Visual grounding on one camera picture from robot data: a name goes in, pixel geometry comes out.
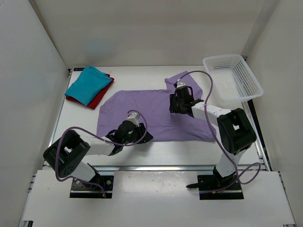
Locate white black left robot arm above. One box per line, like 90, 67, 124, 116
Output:
43, 119, 153, 189

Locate blue label sticker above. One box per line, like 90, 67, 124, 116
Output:
73, 67, 85, 71

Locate white plastic basket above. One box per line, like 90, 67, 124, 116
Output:
203, 54, 264, 106

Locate red t shirt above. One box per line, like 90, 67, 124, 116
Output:
65, 74, 115, 109

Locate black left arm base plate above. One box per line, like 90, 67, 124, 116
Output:
70, 170, 116, 199

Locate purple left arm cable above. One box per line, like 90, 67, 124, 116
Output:
54, 110, 148, 197

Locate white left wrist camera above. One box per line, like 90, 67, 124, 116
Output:
127, 112, 141, 127

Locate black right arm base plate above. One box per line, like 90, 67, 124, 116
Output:
186, 175, 244, 201

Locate aluminium table rail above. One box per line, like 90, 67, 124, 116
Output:
94, 165, 214, 172

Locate lilac t shirt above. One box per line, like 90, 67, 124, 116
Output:
97, 71, 214, 142

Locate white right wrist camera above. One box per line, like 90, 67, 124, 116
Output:
174, 79, 187, 89

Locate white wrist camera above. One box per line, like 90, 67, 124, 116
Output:
127, 112, 141, 127
174, 79, 187, 89

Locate teal t shirt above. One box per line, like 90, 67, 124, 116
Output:
64, 66, 111, 106

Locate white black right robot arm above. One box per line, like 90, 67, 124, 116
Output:
169, 82, 257, 193

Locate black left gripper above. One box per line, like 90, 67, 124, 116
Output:
122, 122, 153, 145

